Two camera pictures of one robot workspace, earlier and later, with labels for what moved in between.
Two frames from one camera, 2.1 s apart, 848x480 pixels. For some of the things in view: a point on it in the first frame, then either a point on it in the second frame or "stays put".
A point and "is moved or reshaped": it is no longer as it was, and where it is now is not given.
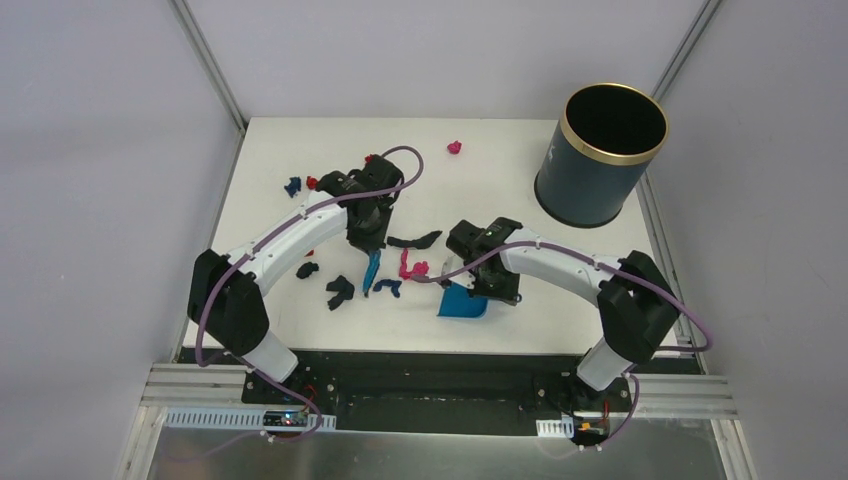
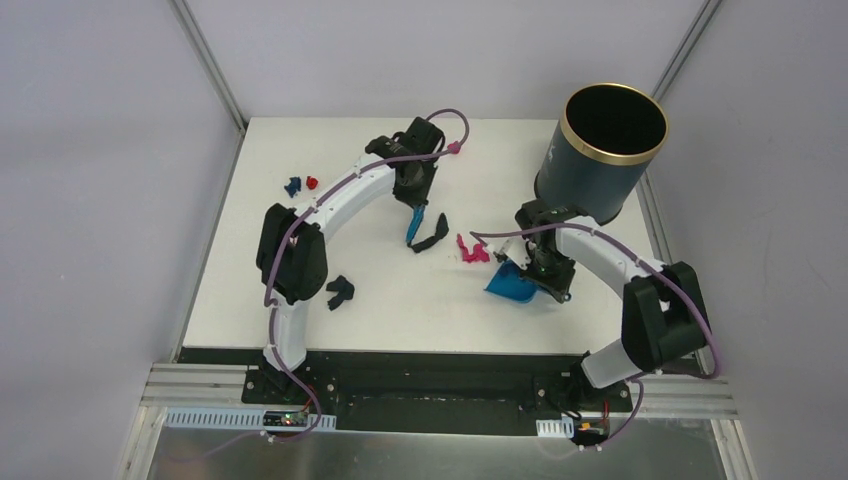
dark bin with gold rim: [607, 137] stays put
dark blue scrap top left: [294, 186] stays put
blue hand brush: [374, 262] to [418, 213]
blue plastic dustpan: [455, 301] is moved or reshaped
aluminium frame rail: [168, 385] stays put
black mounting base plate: [427, 393] stays put
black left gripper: [366, 234] to [411, 195]
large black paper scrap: [345, 289] stays put
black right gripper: [509, 293] to [560, 285]
